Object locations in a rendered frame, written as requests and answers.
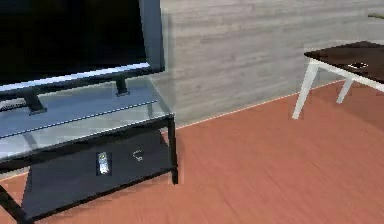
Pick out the black television set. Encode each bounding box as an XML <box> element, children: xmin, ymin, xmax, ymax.
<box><xmin>0</xmin><ymin>0</ymin><xmax>166</xmax><ymax>116</ymax></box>

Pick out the dark table with white legs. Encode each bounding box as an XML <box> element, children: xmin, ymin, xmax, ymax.
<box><xmin>291</xmin><ymin>40</ymin><xmax>384</xmax><ymax>120</ymax></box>

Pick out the black glass television stand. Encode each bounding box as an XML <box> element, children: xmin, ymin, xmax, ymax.
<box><xmin>0</xmin><ymin>75</ymin><xmax>179</xmax><ymax>224</ymax></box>

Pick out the small black flat object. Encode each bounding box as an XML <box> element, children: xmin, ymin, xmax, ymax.
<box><xmin>347</xmin><ymin>62</ymin><xmax>369</xmax><ymax>70</ymax></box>

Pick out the grey remote control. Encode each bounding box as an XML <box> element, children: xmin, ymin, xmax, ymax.
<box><xmin>96</xmin><ymin>151</ymin><xmax>112</xmax><ymax>176</ymax></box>

